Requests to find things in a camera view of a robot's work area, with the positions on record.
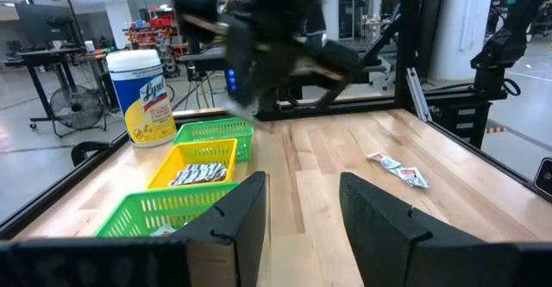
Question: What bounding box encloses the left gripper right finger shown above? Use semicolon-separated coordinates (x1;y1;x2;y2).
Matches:
339;172;488;287

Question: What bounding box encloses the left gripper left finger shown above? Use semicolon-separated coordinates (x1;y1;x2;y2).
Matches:
172;171;268;287

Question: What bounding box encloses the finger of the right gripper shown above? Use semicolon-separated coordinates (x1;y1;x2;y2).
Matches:
224;24;277;109

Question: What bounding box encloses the blue striped bandage packet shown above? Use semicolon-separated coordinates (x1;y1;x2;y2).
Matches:
202;165;229;184
185;162;221;180
169;169;199;188

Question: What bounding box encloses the black power box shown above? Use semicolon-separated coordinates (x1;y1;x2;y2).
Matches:
179;47;242;97

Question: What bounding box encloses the green plastic basket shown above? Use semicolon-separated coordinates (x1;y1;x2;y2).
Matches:
93;181;241;239
172;117;255;163

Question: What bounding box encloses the yellow plastic basket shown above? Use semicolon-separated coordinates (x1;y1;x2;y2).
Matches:
145;138;239;191

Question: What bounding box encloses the red parts shelf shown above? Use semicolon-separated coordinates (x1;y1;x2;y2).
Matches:
122;6;182;79

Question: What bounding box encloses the yellow Lysol wipes canister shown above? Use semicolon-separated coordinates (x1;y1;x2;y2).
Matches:
106;48;178;149

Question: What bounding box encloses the black computer tower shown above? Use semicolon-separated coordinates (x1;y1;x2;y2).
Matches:
99;71;121;111

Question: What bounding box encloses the black drawer unit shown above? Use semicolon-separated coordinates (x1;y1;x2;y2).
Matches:
429;92;495;149

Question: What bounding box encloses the silver aluminium bar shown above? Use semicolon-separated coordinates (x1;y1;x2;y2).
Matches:
405;66;433;123

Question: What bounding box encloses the black floor fan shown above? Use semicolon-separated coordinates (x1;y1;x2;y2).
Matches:
48;84;107;138

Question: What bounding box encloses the black standing desk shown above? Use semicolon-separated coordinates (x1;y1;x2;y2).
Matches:
3;45;109;131

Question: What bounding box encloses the black desk monitor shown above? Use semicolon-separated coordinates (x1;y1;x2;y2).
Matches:
15;2;77;47

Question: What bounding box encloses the yellow cable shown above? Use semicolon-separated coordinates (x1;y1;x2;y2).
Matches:
196;79;210;109

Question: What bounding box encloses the black table-level camera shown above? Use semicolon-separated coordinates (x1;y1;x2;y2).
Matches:
533;157;552;196

